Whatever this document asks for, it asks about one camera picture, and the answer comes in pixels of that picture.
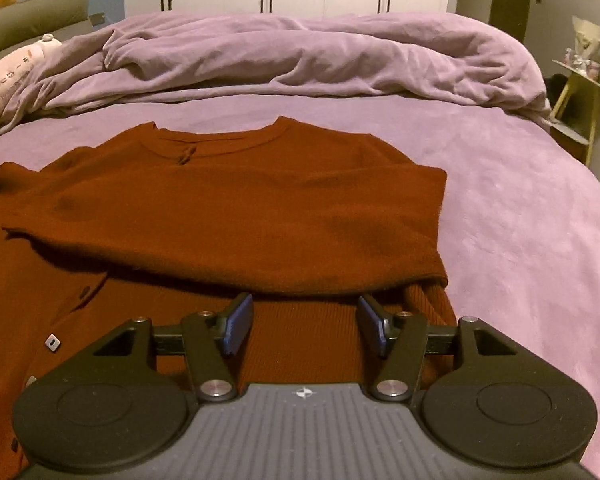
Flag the wrapped flower bouquet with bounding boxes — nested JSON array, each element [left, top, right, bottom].
[[571, 15, 600, 68]]

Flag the small pink figurines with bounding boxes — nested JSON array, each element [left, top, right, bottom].
[[562, 47, 600, 79]]

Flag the yellow side table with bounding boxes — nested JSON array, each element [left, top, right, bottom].
[[547, 57, 600, 167]]

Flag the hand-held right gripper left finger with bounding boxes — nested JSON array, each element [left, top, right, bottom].
[[91, 292, 255, 402]]

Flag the white printed plush pillow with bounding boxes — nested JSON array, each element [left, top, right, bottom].
[[0, 32, 64, 147]]

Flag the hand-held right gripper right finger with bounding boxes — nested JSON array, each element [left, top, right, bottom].
[[357, 294, 514, 402]]

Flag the purple duvet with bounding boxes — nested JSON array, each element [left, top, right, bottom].
[[2, 10, 554, 127]]

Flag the bed with purple sheet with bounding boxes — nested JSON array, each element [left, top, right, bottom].
[[0, 87, 600, 480]]

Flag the rust red knit cardigan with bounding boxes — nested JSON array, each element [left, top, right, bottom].
[[0, 116, 458, 478]]

